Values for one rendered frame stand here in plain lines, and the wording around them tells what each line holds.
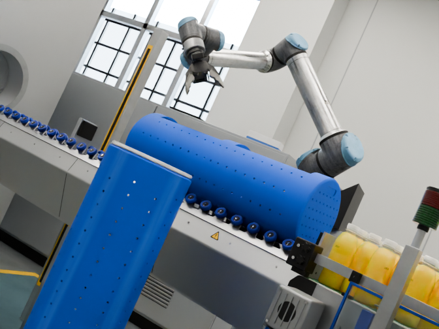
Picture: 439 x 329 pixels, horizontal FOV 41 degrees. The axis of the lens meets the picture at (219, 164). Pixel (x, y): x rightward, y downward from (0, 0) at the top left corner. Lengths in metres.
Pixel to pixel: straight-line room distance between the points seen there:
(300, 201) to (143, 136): 0.76
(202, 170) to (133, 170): 0.50
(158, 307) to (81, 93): 1.77
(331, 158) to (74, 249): 1.43
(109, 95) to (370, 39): 2.28
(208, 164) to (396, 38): 3.35
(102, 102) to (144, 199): 2.86
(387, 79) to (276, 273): 3.40
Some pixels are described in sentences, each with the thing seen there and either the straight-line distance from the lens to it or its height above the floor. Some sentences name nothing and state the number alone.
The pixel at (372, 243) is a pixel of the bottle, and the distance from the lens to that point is 1.90.
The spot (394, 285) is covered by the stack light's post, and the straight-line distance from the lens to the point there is 1.58.
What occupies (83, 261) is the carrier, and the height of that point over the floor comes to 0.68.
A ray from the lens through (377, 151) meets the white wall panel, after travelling 4.98.
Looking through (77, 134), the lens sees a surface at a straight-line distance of 2.83.
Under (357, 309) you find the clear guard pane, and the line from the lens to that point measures 1.71.
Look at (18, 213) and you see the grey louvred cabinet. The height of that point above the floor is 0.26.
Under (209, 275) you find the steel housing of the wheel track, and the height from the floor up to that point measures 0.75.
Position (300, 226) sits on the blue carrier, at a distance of 1.98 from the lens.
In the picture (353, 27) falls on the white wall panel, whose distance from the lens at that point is 5.41.
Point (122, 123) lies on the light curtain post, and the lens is 3.18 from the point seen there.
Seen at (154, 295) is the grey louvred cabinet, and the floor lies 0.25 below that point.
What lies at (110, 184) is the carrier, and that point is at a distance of 1.77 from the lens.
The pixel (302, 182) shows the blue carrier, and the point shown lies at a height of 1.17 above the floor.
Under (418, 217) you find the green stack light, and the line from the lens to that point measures 1.58.
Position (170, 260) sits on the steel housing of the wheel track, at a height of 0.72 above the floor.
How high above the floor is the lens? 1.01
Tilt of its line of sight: 3 degrees up
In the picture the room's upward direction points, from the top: 24 degrees clockwise
